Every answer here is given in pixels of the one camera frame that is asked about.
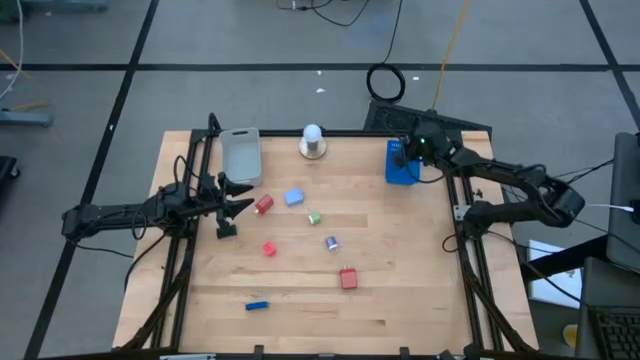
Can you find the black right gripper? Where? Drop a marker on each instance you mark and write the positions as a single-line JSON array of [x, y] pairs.
[[425, 142]]

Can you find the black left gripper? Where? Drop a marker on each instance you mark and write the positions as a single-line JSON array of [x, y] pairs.
[[210, 195]]

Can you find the light blue wall charger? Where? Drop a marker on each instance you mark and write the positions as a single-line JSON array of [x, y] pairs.
[[294, 197]]

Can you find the small red cube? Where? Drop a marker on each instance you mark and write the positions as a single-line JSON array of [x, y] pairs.
[[269, 248]]

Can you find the green wall charger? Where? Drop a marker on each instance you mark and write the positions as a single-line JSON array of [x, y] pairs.
[[314, 218]]

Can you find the blue rectangular bar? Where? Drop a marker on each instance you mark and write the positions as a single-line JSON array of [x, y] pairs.
[[257, 305]]

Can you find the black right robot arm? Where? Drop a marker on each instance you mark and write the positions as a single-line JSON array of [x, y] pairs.
[[525, 190]]

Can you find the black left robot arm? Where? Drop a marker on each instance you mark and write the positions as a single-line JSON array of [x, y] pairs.
[[110, 215]]

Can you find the white plastic bin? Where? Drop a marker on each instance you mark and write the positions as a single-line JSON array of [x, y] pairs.
[[242, 160]]

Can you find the blue plastic mesh basket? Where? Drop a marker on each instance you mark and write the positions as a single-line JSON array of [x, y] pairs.
[[400, 175]]

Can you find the black floor grate mat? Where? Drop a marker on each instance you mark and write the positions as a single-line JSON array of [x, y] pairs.
[[390, 117]]

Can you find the white light bulb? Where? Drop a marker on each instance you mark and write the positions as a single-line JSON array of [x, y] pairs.
[[312, 131]]

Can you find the white paper sheet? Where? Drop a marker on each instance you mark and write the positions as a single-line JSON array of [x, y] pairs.
[[555, 287]]

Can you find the grey monitor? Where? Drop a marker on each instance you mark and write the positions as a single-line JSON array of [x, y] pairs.
[[622, 200]]

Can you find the dark grey desk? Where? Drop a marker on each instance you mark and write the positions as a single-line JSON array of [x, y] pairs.
[[600, 280]]

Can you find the grey floor stand base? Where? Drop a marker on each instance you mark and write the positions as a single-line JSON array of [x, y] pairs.
[[25, 118]]

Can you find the black wheeled base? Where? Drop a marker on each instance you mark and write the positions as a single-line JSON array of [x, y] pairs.
[[6, 170]]

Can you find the small yellow object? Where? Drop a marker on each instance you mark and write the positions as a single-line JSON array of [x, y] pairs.
[[570, 336]]

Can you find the black keyboard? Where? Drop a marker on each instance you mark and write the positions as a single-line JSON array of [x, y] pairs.
[[617, 335]]

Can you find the black metal table frame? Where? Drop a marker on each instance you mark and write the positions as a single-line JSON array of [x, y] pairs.
[[350, 133]]

